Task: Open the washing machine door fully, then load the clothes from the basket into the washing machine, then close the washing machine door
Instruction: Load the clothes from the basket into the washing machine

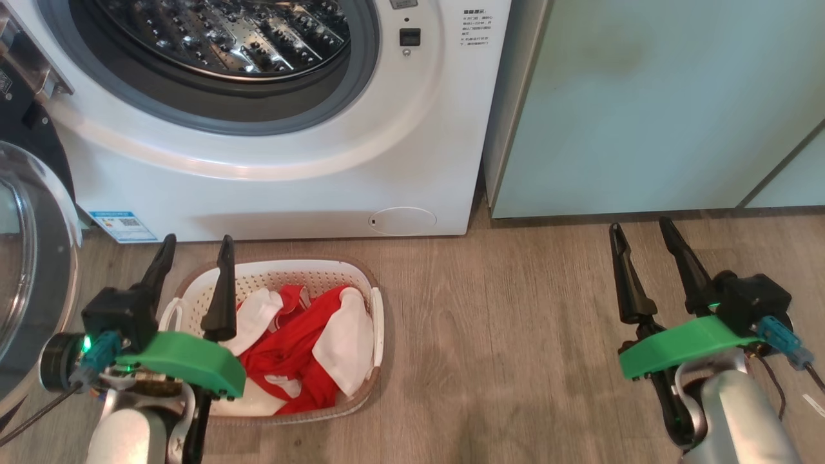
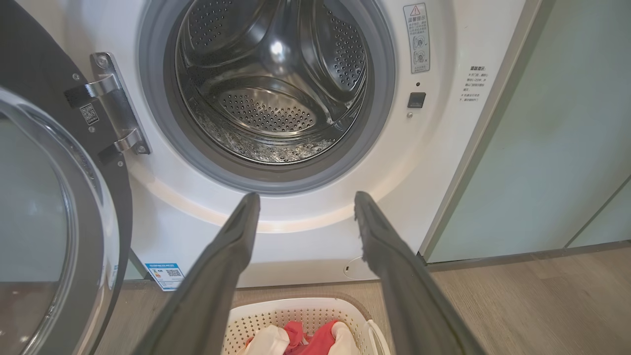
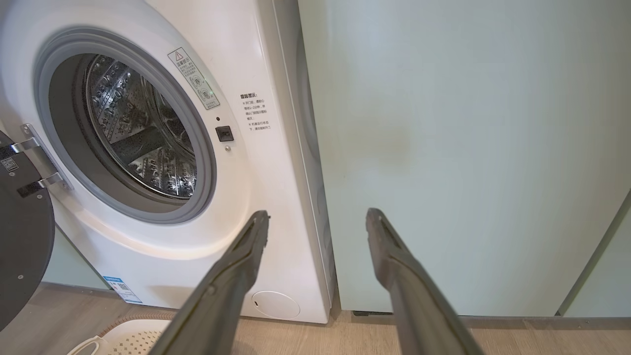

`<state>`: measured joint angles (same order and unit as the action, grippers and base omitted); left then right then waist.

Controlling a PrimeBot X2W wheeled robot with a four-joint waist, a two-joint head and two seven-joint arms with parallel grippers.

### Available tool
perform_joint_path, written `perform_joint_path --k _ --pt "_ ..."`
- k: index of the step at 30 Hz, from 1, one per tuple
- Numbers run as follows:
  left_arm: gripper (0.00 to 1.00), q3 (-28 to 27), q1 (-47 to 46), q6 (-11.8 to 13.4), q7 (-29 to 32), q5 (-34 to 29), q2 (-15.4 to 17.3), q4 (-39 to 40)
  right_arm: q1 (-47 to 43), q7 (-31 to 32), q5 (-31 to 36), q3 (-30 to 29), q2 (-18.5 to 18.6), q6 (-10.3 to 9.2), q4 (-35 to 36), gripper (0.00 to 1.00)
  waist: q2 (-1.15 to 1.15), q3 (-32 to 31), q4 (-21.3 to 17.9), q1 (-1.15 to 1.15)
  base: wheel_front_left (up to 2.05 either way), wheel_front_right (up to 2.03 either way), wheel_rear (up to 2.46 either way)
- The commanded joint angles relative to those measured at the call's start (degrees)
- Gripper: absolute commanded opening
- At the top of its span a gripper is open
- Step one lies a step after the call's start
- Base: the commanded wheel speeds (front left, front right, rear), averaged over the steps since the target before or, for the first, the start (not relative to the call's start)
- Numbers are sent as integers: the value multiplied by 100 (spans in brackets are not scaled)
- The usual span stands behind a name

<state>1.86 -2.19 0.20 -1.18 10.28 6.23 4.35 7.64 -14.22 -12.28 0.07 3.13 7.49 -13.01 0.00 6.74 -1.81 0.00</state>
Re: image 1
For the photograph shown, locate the blue camera connector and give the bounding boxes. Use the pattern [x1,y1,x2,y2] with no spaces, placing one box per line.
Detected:
[70,331,123,391]
[751,316,816,371]

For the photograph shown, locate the white perforated laundry basket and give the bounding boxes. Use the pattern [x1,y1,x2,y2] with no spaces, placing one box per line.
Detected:
[158,258,385,426]

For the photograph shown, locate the blue left camera connector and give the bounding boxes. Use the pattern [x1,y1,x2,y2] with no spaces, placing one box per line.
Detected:
[70,331,123,391]

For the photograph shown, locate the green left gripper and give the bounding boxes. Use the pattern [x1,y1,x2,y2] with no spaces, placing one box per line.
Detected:
[116,233,246,400]

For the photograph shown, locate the round white filter cover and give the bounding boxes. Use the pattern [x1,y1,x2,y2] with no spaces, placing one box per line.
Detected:
[369,206,437,236]

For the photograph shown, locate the white garment with red trim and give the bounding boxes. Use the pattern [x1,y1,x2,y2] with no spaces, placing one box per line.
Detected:
[213,288,287,416]

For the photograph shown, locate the metal washer door hinge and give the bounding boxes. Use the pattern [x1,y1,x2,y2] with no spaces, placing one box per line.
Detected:
[0,5,75,102]

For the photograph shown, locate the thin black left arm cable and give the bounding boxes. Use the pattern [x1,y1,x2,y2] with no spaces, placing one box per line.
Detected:
[0,383,83,447]

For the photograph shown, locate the red and white garment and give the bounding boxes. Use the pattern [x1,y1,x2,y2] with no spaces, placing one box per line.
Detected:
[238,284,376,415]

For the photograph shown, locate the steel washer drum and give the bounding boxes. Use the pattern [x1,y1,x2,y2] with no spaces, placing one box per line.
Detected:
[97,0,352,81]

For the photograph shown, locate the blue energy label sticker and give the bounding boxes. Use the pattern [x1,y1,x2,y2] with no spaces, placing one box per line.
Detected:
[88,210,159,244]

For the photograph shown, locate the pale green cabinet grey side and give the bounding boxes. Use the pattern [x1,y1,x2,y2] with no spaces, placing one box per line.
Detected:
[483,0,825,220]

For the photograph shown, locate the white front-load washing machine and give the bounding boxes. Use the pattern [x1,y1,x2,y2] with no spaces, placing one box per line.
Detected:
[0,0,512,242]

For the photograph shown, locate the blue right camera connector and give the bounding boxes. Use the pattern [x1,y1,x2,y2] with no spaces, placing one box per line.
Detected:
[751,316,816,371]

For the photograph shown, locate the washing machine glass door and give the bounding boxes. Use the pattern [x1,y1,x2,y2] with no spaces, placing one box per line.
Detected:
[0,13,84,445]

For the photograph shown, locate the thin dark right arm cable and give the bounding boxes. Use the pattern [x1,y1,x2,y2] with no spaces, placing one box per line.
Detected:
[751,351,788,420]

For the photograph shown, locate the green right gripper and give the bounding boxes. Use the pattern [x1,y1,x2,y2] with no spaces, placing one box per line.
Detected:
[609,217,761,380]

